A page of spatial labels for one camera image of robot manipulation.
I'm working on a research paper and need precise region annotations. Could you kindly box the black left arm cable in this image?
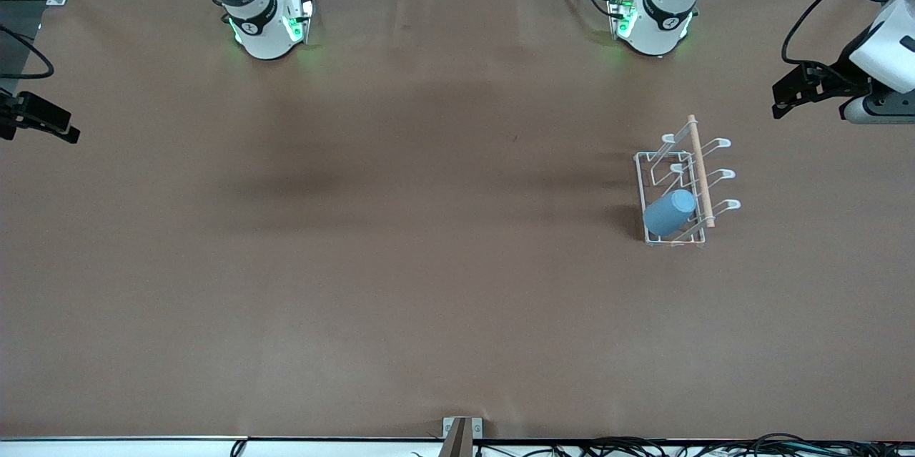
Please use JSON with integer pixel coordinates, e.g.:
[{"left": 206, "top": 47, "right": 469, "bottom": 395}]
[{"left": 781, "top": 0, "right": 898, "bottom": 69}]

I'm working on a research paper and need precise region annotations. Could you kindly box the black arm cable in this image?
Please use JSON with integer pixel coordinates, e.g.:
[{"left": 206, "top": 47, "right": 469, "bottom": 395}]
[
  {"left": 781, "top": 0, "right": 898, "bottom": 69},
  {"left": 0, "top": 24, "right": 55, "bottom": 80}
]

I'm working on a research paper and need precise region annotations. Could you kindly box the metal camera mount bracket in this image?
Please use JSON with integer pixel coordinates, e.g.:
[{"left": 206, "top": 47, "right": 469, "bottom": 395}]
[{"left": 440, "top": 416, "right": 483, "bottom": 457}]

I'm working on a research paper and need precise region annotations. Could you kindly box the blue plastic cup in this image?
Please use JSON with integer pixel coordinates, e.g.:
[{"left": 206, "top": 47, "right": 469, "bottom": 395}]
[{"left": 643, "top": 188, "right": 697, "bottom": 237}]

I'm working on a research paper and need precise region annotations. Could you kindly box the white wire cup holder rack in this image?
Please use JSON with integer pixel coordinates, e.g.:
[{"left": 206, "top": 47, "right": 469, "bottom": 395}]
[{"left": 634, "top": 114, "right": 742, "bottom": 248}]

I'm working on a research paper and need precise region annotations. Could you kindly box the black cable bundle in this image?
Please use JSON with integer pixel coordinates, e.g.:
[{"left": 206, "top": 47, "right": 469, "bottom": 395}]
[{"left": 475, "top": 434, "right": 915, "bottom": 457}]

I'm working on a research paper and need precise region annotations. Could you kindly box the brown table cover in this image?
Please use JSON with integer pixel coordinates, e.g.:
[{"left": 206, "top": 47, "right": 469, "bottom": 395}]
[{"left": 0, "top": 0, "right": 915, "bottom": 441}]

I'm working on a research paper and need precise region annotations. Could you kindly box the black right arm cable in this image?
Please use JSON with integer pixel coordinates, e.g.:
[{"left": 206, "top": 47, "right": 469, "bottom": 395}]
[{"left": 0, "top": 24, "right": 55, "bottom": 80}]

